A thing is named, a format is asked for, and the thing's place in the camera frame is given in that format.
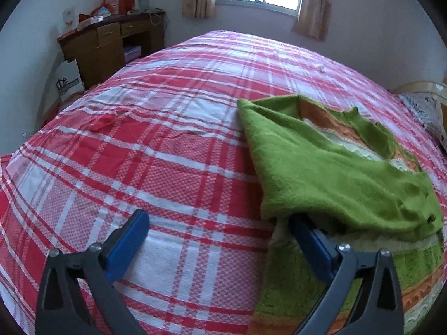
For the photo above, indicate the dark wooden desk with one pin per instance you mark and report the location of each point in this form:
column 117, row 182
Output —
column 99, row 49

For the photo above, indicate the beige right curtain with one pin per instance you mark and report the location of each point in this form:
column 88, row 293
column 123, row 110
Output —
column 313, row 19

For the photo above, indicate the grey patterned pillow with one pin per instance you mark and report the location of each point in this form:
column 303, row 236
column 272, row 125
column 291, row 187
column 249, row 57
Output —
column 423, row 107

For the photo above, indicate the red bag on desk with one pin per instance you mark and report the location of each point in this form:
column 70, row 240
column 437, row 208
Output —
column 110, row 7

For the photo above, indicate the cream round headboard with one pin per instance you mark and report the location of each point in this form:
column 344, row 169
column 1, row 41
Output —
column 437, row 89

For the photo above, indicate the white paper shopping bag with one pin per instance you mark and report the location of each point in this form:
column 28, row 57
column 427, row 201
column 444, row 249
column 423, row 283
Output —
column 68, row 80

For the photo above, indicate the red white plaid bedsheet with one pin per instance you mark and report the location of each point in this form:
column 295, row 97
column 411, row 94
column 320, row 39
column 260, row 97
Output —
column 164, row 135

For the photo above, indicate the green knitted sweater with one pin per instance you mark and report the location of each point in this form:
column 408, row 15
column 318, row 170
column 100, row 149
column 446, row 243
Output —
column 358, row 243

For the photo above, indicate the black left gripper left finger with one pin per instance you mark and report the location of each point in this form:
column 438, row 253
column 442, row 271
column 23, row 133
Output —
column 60, row 307

